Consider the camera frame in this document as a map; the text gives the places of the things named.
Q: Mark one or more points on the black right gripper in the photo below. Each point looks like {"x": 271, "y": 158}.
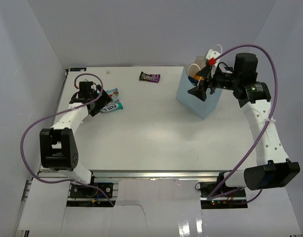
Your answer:
{"x": 200, "y": 91}

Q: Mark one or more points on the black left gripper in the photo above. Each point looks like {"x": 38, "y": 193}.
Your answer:
{"x": 104, "y": 99}

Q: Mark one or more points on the blue kettle chip bag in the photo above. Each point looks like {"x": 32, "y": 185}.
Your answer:
{"x": 193, "y": 81}

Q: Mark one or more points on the teal Fox's candy bag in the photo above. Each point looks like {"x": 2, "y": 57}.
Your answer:
{"x": 114, "y": 104}

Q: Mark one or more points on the brown purple M&M's pack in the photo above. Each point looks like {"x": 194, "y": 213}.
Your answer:
{"x": 155, "y": 78}

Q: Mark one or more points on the orange honey dijon chip bag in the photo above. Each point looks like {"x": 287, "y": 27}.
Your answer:
{"x": 197, "y": 79}

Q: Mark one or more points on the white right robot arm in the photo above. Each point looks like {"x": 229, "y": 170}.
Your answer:
{"x": 274, "y": 168}

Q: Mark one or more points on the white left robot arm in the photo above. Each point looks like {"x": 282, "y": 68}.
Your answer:
{"x": 58, "y": 149}

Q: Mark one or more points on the light blue paper bag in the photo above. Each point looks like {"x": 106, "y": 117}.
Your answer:
{"x": 201, "y": 108}

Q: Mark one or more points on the blue corner label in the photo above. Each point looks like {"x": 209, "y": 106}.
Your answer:
{"x": 77, "y": 69}

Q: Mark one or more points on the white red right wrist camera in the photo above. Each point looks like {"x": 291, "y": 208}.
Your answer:
{"x": 211, "y": 56}

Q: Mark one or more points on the aluminium front frame rail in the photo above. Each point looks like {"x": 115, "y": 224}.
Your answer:
{"x": 197, "y": 174}

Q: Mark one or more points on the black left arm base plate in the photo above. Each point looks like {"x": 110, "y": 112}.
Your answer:
{"x": 78, "y": 191}

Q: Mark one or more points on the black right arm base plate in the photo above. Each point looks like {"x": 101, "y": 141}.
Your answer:
{"x": 206, "y": 188}

